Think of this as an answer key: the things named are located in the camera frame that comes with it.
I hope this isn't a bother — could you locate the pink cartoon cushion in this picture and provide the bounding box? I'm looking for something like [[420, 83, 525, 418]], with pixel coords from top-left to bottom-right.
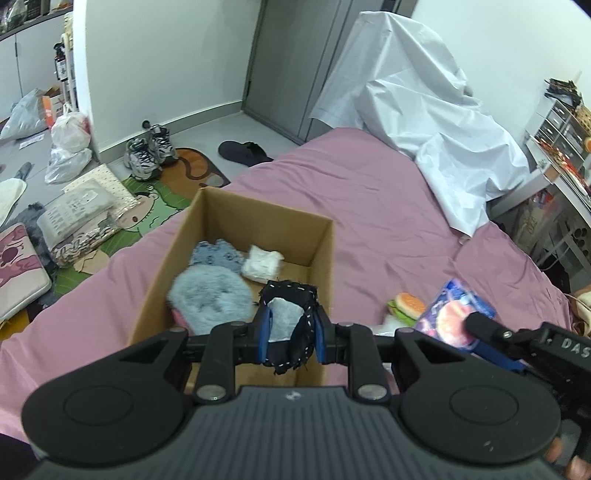
[[0, 222, 52, 321]]

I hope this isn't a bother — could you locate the clear wrapped package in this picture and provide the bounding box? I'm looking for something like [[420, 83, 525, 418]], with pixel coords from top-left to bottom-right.
[[36, 190, 116, 243]]

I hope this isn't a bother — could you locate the white desk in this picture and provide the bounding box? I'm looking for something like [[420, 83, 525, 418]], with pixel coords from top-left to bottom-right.
[[489, 129, 591, 287]]

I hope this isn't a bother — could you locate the grey sneaker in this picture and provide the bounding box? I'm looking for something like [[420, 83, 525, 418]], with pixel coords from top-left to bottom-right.
[[124, 138, 162, 181], [148, 124, 179, 165]]

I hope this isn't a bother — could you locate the black stitched cloth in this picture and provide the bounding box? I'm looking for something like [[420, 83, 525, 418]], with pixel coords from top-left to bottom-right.
[[259, 280, 322, 376]]

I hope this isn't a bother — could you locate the person's right hand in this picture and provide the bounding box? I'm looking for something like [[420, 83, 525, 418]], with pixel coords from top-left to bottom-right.
[[545, 438, 591, 476]]

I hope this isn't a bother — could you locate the black slipper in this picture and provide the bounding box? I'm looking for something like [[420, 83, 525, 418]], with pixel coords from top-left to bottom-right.
[[218, 141, 274, 167]]

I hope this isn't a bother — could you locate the grey door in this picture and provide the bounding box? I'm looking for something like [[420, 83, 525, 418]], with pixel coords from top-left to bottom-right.
[[242, 0, 416, 141]]

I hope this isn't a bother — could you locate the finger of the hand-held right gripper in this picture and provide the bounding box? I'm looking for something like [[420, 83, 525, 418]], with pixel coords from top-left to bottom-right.
[[464, 311, 546, 356], [473, 344, 526, 374]]

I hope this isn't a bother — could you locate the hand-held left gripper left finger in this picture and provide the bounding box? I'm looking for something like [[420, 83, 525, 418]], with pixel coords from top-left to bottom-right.
[[108, 308, 274, 403]]

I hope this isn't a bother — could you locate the burger plush toy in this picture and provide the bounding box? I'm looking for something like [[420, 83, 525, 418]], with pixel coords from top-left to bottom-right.
[[387, 293, 426, 324]]

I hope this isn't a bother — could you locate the small white cloth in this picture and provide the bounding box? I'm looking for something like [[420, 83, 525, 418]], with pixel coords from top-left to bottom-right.
[[241, 246, 284, 282]]

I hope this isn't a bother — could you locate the blue snack packet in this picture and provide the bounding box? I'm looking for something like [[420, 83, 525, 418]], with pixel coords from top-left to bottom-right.
[[414, 278, 498, 354]]

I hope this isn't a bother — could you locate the grey-blue knitted cloth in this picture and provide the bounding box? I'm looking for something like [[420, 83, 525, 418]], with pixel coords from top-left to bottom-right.
[[190, 240, 245, 278]]

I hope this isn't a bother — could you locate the dark grey fuzzy cloth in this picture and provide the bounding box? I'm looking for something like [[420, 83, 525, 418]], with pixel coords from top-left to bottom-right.
[[16, 203, 58, 305]]

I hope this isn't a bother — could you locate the white cloth on floor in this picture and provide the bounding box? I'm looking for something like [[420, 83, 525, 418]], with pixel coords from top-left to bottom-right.
[[0, 178, 29, 227]]

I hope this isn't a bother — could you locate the grey desktop drawer organiser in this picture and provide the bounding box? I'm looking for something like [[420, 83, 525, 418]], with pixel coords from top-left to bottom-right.
[[533, 99, 591, 162]]

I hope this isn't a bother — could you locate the leopard print pouch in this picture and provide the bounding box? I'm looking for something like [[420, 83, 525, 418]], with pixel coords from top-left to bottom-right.
[[50, 217, 121, 268]]

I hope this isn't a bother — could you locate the grey plastic bag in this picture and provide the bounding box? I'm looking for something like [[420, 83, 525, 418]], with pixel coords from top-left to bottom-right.
[[0, 89, 47, 141]]

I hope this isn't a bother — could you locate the green cartoon floor mat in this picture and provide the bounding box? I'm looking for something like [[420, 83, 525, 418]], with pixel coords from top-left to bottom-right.
[[51, 148, 232, 296]]

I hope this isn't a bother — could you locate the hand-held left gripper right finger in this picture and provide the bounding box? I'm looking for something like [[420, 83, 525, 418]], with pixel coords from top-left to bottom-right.
[[313, 308, 462, 403]]

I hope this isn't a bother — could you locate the black bottle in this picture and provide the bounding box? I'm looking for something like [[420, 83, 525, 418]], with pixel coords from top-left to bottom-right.
[[53, 43, 68, 83]]

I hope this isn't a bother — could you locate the beige dotted flat package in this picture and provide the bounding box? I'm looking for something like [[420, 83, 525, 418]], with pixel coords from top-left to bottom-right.
[[62, 165, 139, 217]]

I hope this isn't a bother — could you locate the brown cardboard box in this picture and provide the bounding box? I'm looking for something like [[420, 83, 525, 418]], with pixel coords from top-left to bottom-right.
[[127, 186, 334, 386]]

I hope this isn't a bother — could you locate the orange carton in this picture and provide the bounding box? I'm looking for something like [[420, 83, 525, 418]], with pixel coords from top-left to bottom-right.
[[41, 88, 64, 130]]

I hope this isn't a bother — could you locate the grey fluffy plush ball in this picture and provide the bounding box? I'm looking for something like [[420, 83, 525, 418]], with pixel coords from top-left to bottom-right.
[[167, 268, 254, 335]]

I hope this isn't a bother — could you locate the white cover sheet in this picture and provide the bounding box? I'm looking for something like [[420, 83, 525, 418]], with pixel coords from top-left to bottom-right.
[[309, 11, 529, 236]]

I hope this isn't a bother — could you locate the pink bed sheet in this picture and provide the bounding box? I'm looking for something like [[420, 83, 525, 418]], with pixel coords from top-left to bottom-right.
[[0, 127, 571, 444]]

